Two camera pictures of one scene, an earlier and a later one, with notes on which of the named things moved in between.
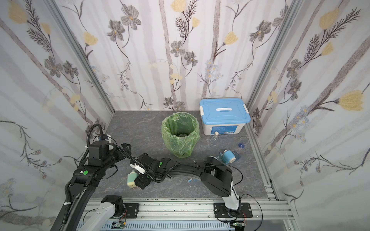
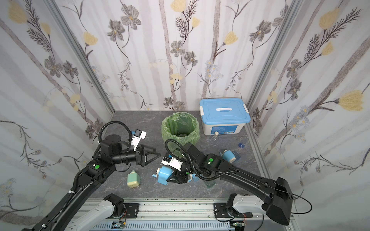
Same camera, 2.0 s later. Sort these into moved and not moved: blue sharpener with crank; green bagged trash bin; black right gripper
Moved: black right gripper
Not moved: green bagged trash bin; blue sharpener with crank
